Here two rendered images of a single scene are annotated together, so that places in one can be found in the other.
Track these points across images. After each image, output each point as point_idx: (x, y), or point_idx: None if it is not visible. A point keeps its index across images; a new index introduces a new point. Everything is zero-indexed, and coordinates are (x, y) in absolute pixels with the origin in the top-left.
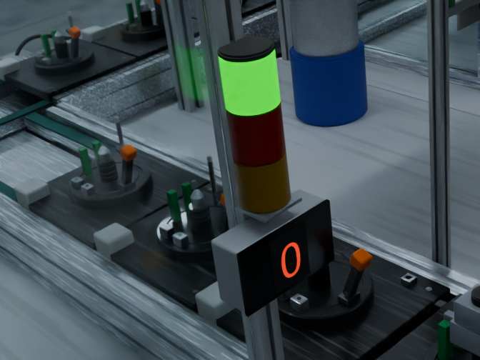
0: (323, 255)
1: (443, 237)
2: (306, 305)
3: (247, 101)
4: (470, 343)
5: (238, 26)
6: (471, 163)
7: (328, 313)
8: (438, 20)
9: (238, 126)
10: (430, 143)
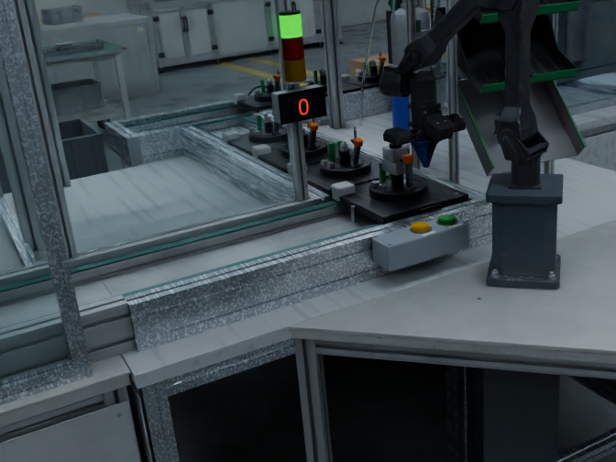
0: (321, 111)
1: (415, 154)
2: (333, 166)
3: (286, 31)
4: (388, 167)
5: (289, 5)
6: (475, 154)
7: (342, 170)
8: (410, 37)
9: (283, 43)
10: (409, 102)
